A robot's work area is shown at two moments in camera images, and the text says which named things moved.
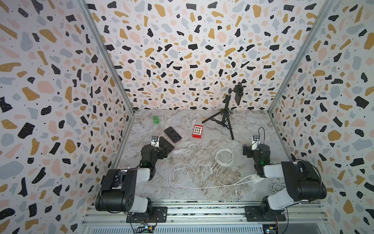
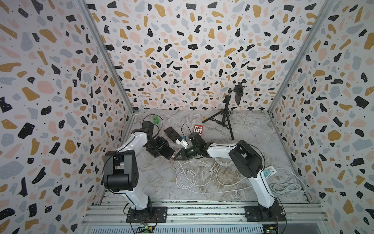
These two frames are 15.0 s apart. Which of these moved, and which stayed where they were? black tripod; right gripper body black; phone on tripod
Moved: right gripper body black
Stayed: phone on tripod; black tripod
